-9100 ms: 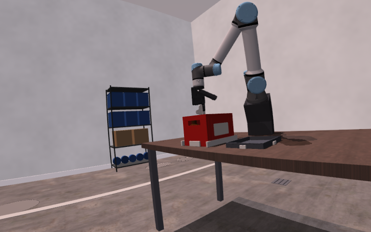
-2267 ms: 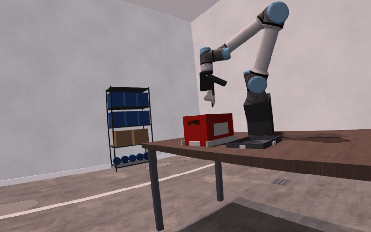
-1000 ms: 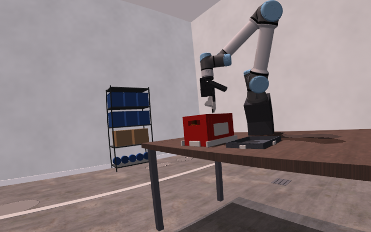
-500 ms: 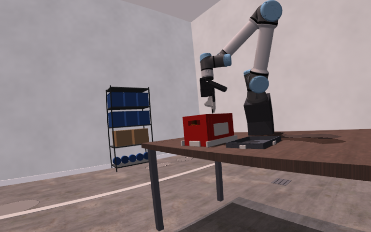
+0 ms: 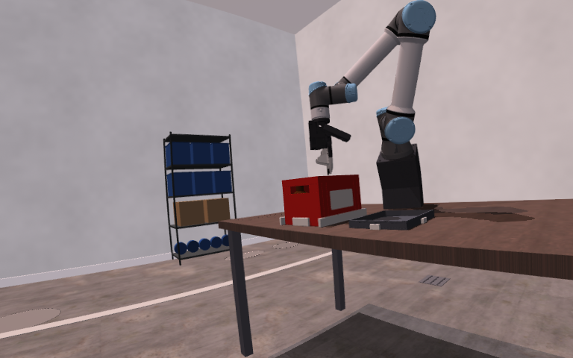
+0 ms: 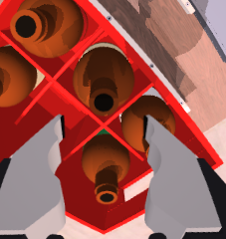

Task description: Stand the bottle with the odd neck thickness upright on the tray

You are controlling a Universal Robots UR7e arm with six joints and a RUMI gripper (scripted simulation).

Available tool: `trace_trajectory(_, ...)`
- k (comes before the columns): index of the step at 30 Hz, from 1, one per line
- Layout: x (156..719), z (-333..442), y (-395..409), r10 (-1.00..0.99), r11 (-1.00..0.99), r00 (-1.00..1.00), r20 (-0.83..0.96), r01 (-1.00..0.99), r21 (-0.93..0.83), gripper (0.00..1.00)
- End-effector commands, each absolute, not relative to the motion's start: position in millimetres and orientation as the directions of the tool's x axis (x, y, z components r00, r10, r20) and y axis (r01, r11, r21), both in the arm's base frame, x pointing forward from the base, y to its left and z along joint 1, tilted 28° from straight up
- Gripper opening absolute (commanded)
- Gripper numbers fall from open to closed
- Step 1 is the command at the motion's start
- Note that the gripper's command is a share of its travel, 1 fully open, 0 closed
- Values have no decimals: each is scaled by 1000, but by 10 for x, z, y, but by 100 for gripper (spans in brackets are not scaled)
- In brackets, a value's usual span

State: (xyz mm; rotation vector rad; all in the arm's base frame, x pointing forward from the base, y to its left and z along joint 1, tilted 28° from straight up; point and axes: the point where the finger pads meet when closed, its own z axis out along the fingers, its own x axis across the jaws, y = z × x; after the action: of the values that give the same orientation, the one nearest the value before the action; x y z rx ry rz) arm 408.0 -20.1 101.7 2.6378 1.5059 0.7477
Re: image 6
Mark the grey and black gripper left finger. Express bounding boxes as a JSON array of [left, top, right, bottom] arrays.
[[0, 115, 66, 239]]

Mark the grey square tray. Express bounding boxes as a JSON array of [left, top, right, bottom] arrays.
[[188, 0, 226, 63]]

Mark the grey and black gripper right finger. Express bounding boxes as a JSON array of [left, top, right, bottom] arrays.
[[143, 115, 226, 239]]

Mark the red crate with dividers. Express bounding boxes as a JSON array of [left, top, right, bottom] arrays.
[[0, 0, 223, 234]]

